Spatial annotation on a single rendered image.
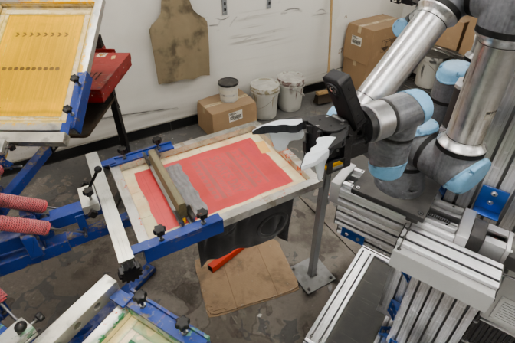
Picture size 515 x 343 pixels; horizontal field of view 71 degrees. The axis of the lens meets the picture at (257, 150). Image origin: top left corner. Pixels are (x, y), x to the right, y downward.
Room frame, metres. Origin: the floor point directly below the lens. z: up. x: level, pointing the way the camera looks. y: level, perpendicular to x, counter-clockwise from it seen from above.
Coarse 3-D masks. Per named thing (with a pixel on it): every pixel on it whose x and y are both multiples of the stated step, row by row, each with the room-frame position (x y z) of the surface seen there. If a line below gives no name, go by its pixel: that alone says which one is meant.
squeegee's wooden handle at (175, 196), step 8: (152, 152) 1.31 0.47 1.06; (152, 160) 1.28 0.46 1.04; (160, 160) 1.26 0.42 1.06; (160, 168) 1.20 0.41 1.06; (160, 176) 1.18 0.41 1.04; (168, 176) 1.15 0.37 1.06; (168, 184) 1.10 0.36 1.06; (168, 192) 1.10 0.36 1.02; (176, 192) 1.05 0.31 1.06; (176, 200) 1.01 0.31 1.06; (176, 208) 1.01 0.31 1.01; (184, 208) 0.99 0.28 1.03; (184, 216) 0.99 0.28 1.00
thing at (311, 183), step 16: (240, 128) 1.63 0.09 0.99; (176, 144) 1.48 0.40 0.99; (192, 144) 1.49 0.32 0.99; (208, 144) 1.53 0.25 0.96; (272, 144) 1.50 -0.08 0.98; (144, 160) 1.37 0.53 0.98; (288, 160) 1.37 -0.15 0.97; (304, 176) 1.26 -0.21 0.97; (128, 192) 1.13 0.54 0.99; (288, 192) 1.13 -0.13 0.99; (304, 192) 1.16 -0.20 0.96; (128, 208) 1.03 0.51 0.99; (240, 208) 1.03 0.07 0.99; (256, 208) 1.04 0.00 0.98; (224, 224) 0.97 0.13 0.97; (144, 256) 0.82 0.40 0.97
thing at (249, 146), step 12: (240, 144) 1.53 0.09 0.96; (252, 144) 1.53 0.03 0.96; (192, 156) 1.43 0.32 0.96; (204, 156) 1.43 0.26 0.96; (252, 156) 1.43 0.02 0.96; (264, 156) 1.43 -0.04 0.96; (192, 168) 1.33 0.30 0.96; (144, 180) 1.25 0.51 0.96; (192, 180) 1.25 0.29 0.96; (144, 192) 1.17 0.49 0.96; (156, 192) 1.17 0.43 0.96
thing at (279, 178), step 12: (264, 168) 1.33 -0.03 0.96; (276, 168) 1.33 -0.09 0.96; (276, 180) 1.25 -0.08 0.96; (288, 180) 1.25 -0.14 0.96; (204, 192) 1.17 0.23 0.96; (252, 192) 1.17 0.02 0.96; (156, 204) 1.09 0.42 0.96; (168, 204) 1.09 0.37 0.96; (216, 204) 1.09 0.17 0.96; (228, 204) 1.09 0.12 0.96; (156, 216) 1.03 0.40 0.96; (168, 216) 1.03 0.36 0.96; (168, 228) 0.96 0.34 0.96
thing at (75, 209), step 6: (72, 204) 1.00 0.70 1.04; (78, 204) 1.00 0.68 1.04; (54, 210) 0.97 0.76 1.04; (60, 210) 0.97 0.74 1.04; (66, 210) 0.97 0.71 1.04; (72, 210) 0.97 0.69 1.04; (78, 210) 0.97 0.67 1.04; (54, 216) 0.94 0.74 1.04; (60, 216) 0.94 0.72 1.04; (66, 216) 0.95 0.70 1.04; (72, 216) 0.96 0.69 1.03; (84, 216) 0.97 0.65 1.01; (54, 222) 0.93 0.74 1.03; (60, 222) 0.93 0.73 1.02; (66, 222) 0.94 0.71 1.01; (72, 222) 0.95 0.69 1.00
